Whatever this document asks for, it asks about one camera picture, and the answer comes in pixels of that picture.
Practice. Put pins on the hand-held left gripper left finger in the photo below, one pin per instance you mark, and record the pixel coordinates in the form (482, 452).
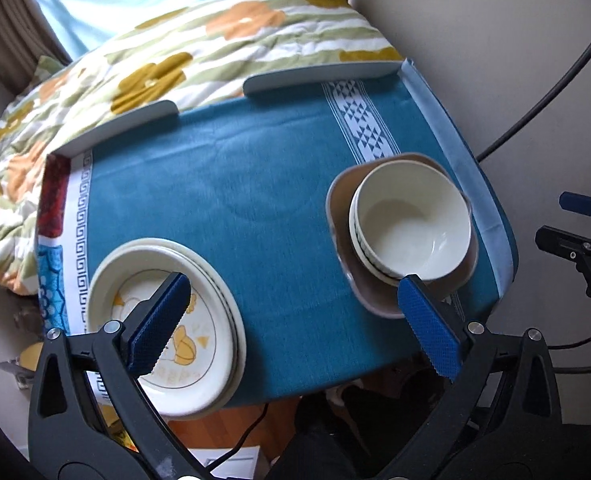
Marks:
(160, 330)

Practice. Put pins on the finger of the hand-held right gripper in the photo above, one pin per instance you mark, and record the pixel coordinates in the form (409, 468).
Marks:
(570, 247)
(578, 202)

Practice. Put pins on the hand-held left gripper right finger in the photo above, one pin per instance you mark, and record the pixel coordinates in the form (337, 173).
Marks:
(430, 330)

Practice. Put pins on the oval duck print plate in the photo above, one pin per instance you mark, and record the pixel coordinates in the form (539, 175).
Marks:
(125, 285)

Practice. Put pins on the cream plate with yellow centre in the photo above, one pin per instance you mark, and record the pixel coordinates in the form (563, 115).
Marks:
(229, 305)

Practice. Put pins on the cream bowl with dark stripes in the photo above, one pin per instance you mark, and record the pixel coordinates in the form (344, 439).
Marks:
(363, 255)

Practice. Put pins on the cream bowl with yellow print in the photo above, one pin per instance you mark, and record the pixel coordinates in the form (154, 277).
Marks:
(405, 220)

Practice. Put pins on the pink square bowl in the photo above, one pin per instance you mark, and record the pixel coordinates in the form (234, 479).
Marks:
(340, 195)

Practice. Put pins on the yellow bag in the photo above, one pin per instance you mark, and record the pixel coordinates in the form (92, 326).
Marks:
(27, 357)

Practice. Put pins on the person's black trouser leg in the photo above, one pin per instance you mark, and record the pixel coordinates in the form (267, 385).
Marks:
(320, 440)

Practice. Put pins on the blue patterned tablecloth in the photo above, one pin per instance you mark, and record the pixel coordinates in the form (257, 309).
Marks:
(255, 200)

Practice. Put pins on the floral quilted blanket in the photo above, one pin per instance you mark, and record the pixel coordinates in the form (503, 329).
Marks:
(200, 45)

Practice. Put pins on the light blue curtain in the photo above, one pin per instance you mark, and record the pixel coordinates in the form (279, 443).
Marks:
(125, 0)

